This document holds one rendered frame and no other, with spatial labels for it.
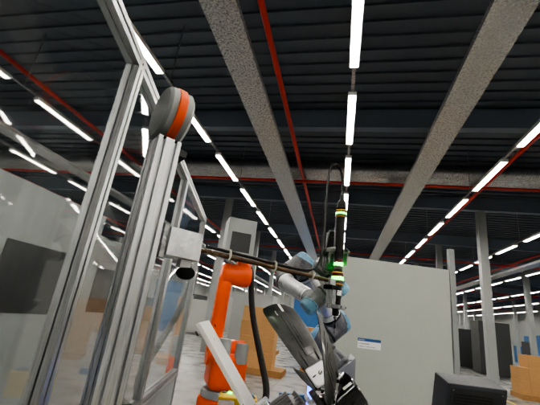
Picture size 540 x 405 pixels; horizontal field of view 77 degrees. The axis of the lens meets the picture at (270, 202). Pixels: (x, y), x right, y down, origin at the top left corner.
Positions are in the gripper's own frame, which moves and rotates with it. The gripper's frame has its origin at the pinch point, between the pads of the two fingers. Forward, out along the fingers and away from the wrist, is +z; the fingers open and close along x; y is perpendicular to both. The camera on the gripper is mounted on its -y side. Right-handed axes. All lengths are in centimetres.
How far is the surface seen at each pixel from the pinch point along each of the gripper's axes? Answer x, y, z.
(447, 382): -57, 44, -33
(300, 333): 12.0, 30.8, -0.7
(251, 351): -3, 119, -810
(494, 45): -197, -279, -158
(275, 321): 21.2, 27.9, 3.1
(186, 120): 54, -19, 43
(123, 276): 59, 22, 43
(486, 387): -74, 44, -32
